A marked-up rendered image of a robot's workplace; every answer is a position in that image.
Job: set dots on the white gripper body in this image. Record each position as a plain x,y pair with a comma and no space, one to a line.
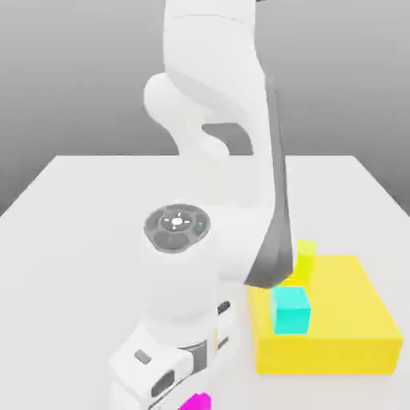
228,326

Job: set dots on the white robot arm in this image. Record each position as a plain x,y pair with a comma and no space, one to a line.
211,80

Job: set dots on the small cyan cube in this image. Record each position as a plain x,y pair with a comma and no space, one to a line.
291,312

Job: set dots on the small magenta cube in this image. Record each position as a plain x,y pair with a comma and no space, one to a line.
195,403

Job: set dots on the small yellow-green cube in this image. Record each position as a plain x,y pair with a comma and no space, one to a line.
304,262

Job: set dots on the large yellow box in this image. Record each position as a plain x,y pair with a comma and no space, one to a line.
346,320

